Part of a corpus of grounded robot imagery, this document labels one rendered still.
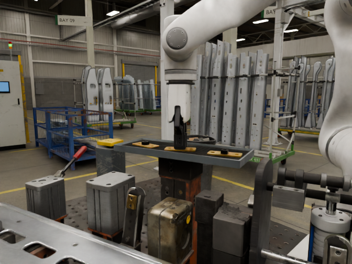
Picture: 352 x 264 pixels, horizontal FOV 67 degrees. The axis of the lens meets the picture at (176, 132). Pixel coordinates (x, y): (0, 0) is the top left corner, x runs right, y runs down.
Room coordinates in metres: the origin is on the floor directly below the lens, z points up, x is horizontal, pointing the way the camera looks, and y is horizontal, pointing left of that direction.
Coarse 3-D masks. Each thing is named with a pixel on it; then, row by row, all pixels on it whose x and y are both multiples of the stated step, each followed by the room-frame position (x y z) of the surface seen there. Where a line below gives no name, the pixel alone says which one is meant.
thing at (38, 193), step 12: (36, 180) 0.74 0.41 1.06; (48, 180) 0.74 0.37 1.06; (60, 180) 0.75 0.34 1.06; (36, 192) 0.69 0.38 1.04; (48, 192) 0.71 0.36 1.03; (60, 192) 0.75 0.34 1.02; (36, 204) 0.69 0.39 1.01; (48, 204) 0.71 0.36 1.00; (60, 204) 0.74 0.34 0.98; (48, 216) 0.71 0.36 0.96; (60, 216) 0.74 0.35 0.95
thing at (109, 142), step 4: (100, 140) 0.84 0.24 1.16; (104, 140) 0.84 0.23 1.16; (108, 140) 0.84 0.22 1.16; (112, 140) 0.84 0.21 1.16; (116, 140) 0.84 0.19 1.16; (120, 140) 0.84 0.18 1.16; (100, 144) 0.82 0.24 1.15; (104, 144) 0.81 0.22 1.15; (108, 144) 0.80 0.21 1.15; (112, 144) 0.80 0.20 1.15
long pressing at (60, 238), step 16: (0, 208) 0.68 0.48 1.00; (16, 208) 0.67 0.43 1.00; (16, 224) 0.59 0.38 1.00; (32, 224) 0.59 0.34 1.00; (48, 224) 0.59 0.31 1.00; (64, 224) 0.59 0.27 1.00; (0, 240) 0.52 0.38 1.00; (32, 240) 0.52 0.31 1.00; (48, 240) 0.52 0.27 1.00; (64, 240) 0.52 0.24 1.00; (80, 240) 0.52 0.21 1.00; (96, 240) 0.52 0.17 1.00; (0, 256) 0.47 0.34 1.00; (16, 256) 0.47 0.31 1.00; (32, 256) 0.47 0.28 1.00; (64, 256) 0.47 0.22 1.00; (80, 256) 0.47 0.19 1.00; (96, 256) 0.47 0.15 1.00; (112, 256) 0.47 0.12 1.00; (128, 256) 0.47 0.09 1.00; (144, 256) 0.46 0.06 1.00
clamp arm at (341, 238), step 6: (336, 234) 0.37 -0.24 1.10; (324, 240) 0.38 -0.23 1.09; (330, 240) 0.36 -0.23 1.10; (336, 240) 0.36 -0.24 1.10; (342, 240) 0.36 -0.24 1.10; (348, 240) 0.36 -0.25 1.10; (324, 246) 0.36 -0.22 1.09; (330, 246) 0.36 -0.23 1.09; (336, 246) 0.36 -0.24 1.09; (342, 246) 0.35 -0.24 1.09; (348, 246) 0.35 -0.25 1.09; (324, 252) 0.36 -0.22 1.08; (330, 252) 0.36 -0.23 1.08; (336, 252) 0.35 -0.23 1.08; (342, 252) 0.35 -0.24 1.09; (348, 252) 0.35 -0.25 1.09; (324, 258) 0.36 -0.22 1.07; (330, 258) 0.35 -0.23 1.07; (336, 258) 0.35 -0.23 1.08; (342, 258) 0.35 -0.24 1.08; (348, 258) 0.35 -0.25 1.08
